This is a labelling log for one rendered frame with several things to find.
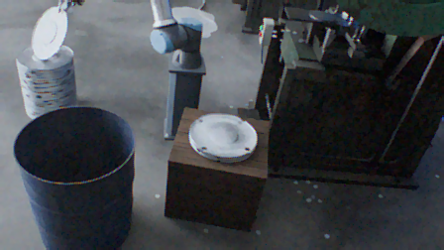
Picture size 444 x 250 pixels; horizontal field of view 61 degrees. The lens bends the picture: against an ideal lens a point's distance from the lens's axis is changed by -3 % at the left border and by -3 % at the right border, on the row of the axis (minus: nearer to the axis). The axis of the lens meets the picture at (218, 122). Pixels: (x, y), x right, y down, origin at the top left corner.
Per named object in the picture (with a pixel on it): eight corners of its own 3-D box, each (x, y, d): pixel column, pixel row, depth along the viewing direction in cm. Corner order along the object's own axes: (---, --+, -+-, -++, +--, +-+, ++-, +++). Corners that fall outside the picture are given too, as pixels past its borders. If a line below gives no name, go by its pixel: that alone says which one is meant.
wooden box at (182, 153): (163, 216, 173) (167, 161, 152) (179, 160, 204) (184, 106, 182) (250, 232, 173) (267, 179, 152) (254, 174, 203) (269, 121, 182)
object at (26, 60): (55, 74, 190) (55, 73, 190) (5, 62, 193) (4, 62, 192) (82, 51, 213) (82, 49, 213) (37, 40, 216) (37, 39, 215)
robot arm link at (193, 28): (205, 46, 191) (209, 21, 183) (186, 53, 183) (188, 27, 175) (188, 37, 197) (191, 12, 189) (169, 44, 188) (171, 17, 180)
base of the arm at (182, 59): (171, 68, 189) (173, 50, 183) (171, 54, 201) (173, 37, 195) (202, 70, 192) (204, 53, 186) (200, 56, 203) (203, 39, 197)
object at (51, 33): (42, 70, 196) (41, 70, 195) (27, 36, 209) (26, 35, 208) (74, 30, 188) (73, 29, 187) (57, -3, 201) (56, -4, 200)
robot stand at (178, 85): (164, 140, 215) (168, 69, 188) (164, 119, 229) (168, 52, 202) (196, 141, 218) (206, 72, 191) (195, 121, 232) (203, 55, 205)
